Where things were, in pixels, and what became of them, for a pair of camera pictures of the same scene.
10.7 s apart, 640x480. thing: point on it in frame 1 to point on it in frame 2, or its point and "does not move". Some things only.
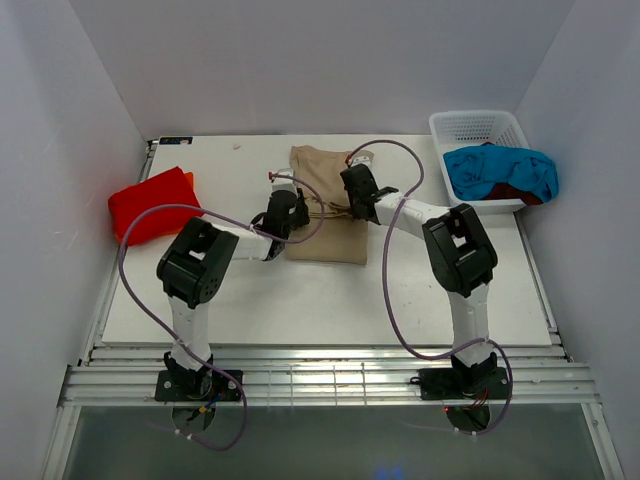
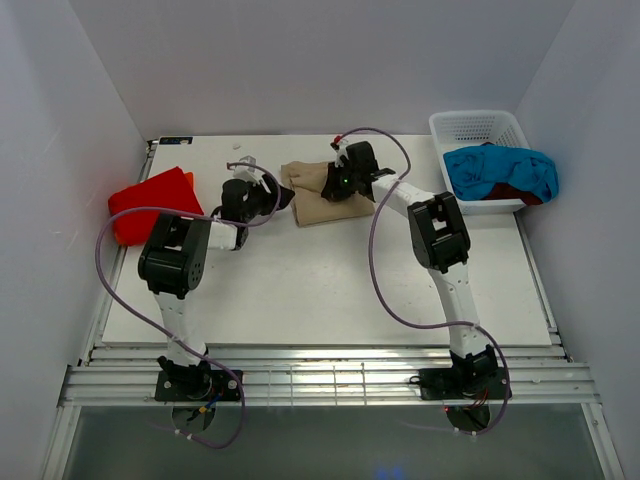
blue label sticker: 176,140 does not move
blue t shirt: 475,172 does not move
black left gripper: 301,212 to 270,190
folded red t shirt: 168,188 does not move
